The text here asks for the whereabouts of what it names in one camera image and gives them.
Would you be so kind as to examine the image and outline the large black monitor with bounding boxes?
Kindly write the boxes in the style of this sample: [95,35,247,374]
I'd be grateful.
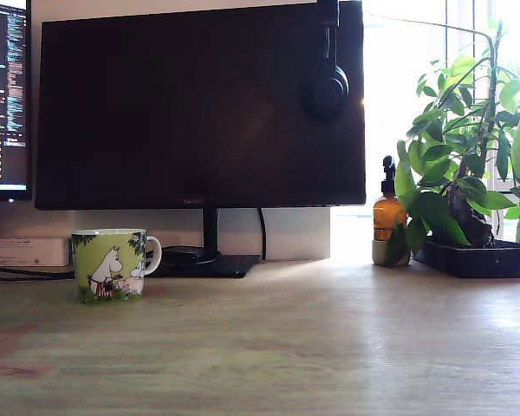
[34,0,367,279]

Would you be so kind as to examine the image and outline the amber pump bottle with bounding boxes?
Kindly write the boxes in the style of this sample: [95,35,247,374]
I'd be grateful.
[371,154,411,267]

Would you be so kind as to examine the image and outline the black headphones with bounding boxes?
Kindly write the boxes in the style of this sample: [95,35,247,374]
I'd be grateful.
[302,0,351,121]

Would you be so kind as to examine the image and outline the green cartoon print mug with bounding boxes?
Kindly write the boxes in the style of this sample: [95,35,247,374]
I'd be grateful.
[70,227,163,306]

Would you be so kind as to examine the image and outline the green leafy plant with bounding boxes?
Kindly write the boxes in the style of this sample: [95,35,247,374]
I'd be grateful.
[393,16,520,266]

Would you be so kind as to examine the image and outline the black plant tray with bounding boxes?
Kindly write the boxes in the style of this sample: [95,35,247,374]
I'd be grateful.
[412,236,520,279]

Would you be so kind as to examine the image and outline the white flat box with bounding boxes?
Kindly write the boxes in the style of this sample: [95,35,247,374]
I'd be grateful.
[0,237,71,268]

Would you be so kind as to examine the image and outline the monitor showing code text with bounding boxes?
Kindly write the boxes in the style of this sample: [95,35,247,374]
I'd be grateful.
[0,0,33,203]

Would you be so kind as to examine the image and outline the black monitor cable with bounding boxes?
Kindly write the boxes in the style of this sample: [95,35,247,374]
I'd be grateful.
[256,207,268,262]

